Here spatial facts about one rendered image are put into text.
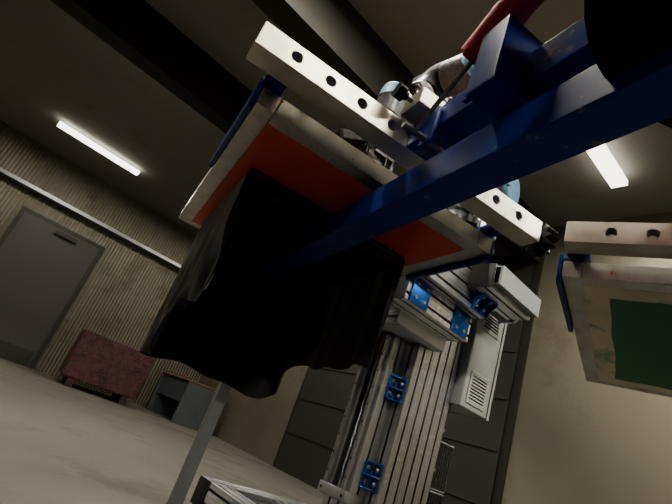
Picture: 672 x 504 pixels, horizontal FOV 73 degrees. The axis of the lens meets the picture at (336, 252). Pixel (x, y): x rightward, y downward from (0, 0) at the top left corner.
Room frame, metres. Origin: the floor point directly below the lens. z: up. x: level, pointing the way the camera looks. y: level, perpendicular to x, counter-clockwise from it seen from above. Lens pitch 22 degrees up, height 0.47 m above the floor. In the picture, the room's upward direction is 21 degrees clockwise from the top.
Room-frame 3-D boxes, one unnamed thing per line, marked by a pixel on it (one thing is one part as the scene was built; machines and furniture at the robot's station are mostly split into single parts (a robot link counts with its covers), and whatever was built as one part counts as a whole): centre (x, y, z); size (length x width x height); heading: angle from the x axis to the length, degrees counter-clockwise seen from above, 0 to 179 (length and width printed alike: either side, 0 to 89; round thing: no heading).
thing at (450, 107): (0.61, -0.11, 1.02); 0.17 x 0.06 x 0.05; 22
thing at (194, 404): (8.22, 1.52, 0.33); 1.23 x 0.64 x 0.66; 34
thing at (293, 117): (1.13, 0.10, 0.97); 0.79 x 0.58 x 0.04; 22
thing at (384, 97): (0.95, 0.00, 1.31); 0.09 x 0.08 x 0.11; 129
